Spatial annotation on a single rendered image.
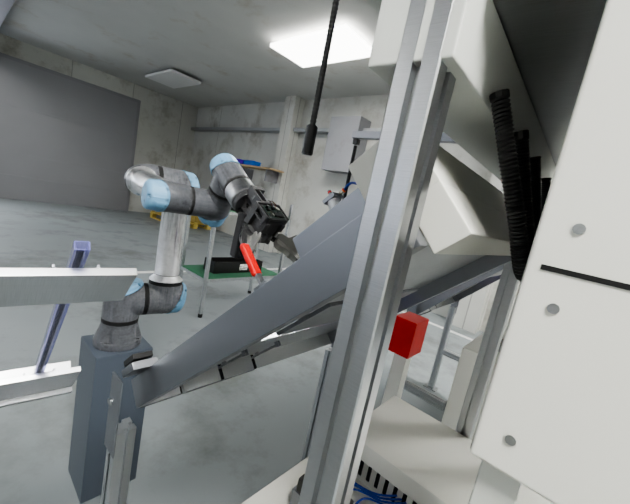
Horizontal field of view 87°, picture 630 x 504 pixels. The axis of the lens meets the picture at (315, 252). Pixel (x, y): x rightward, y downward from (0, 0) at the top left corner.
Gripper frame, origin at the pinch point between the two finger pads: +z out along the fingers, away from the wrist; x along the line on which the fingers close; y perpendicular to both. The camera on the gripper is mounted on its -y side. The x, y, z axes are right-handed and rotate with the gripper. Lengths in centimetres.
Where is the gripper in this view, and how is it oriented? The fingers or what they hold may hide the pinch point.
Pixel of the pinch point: (279, 268)
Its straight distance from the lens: 73.4
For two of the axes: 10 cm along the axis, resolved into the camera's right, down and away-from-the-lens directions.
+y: 5.7, -6.8, -4.7
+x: 6.4, 0.1, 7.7
